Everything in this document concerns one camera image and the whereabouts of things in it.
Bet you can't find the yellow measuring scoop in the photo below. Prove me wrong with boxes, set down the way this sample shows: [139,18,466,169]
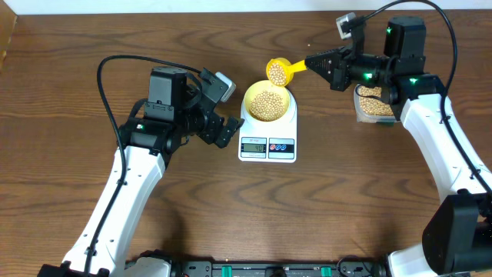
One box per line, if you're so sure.
[266,58,307,87]

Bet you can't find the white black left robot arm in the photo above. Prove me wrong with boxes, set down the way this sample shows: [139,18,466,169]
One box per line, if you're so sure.
[38,67,243,276]

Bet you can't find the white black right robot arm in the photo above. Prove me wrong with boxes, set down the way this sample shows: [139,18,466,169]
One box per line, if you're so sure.
[304,14,491,276]

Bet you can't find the white digital kitchen scale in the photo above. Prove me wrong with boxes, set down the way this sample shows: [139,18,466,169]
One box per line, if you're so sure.
[238,90,298,163]

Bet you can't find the pale yellow bowl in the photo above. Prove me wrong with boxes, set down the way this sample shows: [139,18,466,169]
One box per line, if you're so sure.
[244,80,290,122]

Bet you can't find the soybeans in bowl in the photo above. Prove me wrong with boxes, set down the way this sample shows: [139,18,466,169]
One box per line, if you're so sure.
[249,91,288,122]

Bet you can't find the soybeans pile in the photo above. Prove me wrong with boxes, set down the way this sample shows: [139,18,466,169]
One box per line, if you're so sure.
[357,85,393,116]

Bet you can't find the clear plastic container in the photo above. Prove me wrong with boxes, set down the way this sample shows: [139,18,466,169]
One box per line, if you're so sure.
[354,85,397,124]

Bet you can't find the green tape piece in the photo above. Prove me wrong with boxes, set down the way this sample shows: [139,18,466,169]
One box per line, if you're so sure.
[376,121,396,126]

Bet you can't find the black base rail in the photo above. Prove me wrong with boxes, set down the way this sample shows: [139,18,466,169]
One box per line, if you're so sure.
[125,249,389,277]

